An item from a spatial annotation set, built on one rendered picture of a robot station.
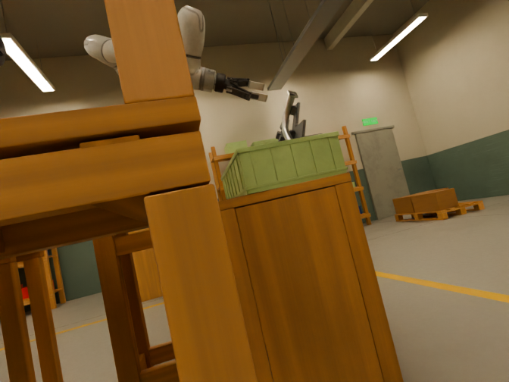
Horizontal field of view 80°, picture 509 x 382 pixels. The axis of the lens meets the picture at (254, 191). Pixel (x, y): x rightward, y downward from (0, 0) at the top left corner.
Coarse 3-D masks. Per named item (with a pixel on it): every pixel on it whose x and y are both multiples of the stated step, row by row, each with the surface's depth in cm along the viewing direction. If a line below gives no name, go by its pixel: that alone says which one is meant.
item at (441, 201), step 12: (432, 192) 514; (444, 192) 491; (396, 204) 590; (408, 204) 553; (420, 204) 522; (432, 204) 497; (444, 204) 488; (456, 204) 493; (468, 204) 492; (480, 204) 496; (396, 216) 594; (420, 216) 537; (432, 216) 549; (444, 216) 482
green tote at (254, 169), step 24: (264, 144) 113; (288, 144) 115; (312, 144) 118; (336, 144) 120; (240, 168) 113; (264, 168) 112; (288, 168) 114; (312, 168) 116; (336, 168) 118; (240, 192) 120
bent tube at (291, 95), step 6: (288, 90) 132; (288, 96) 131; (294, 96) 128; (288, 102) 132; (288, 108) 133; (288, 114) 134; (282, 120) 136; (288, 120) 135; (282, 126) 134; (288, 126) 134; (282, 132) 133; (288, 132) 128; (288, 138) 123
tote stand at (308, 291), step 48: (288, 192) 112; (336, 192) 114; (240, 240) 109; (288, 240) 111; (336, 240) 112; (240, 288) 108; (288, 288) 109; (336, 288) 110; (288, 336) 107; (336, 336) 108; (384, 336) 109
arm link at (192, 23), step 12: (180, 12) 111; (192, 12) 110; (180, 24) 112; (192, 24) 111; (204, 24) 115; (192, 36) 113; (204, 36) 116; (108, 48) 137; (192, 48) 114; (108, 60) 141
